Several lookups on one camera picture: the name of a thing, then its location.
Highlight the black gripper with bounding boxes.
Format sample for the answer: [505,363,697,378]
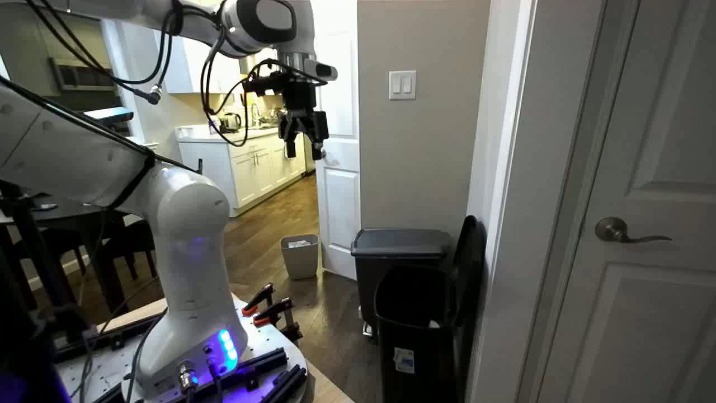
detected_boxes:
[277,71,331,163]

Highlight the black bin lid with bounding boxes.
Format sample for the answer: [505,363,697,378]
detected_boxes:
[444,213,489,377]

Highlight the black plastic bin body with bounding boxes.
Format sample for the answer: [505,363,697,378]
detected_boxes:
[372,265,468,403]

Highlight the white panel door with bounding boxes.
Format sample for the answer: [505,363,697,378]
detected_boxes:
[312,0,363,283]

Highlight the white kitchen base cabinets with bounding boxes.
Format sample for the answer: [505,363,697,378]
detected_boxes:
[175,127,311,220]

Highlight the small grey wastebasket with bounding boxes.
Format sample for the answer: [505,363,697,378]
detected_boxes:
[279,232,323,283]

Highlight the grey step trash can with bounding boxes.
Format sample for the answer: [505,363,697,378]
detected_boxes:
[348,226,453,340]

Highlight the black orange bar clamp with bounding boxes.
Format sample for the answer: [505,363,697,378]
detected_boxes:
[239,283,277,317]
[250,296,295,329]

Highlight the dark dining chair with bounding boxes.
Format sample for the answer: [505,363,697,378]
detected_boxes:
[95,211,158,284]

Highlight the dark dining table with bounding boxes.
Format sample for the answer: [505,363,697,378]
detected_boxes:
[0,189,131,316]

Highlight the grey robot mounting plate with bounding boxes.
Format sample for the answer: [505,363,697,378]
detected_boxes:
[54,298,311,403]

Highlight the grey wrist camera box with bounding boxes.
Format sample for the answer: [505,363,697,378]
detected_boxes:
[297,60,340,86]

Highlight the white double light switch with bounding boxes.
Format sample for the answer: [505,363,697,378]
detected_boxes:
[387,67,419,104]

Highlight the black gripper cable bundle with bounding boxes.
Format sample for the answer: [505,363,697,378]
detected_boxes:
[26,0,259,149]

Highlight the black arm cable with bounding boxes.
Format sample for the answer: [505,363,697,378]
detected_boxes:
[0,73,205,211]

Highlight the dark wall mounted unit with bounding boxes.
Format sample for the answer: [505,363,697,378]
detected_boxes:
[47,55,122,97]

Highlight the black aluminium rail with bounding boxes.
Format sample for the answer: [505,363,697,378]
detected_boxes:
[257,365,311,403]
[212,345,291,397]
[52,311,164,361]

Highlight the metal lever door handle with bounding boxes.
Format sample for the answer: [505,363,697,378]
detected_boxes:
[593,214,674,247]

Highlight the white door with lever handle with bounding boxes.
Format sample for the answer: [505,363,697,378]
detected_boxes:
[535,0,716,403]

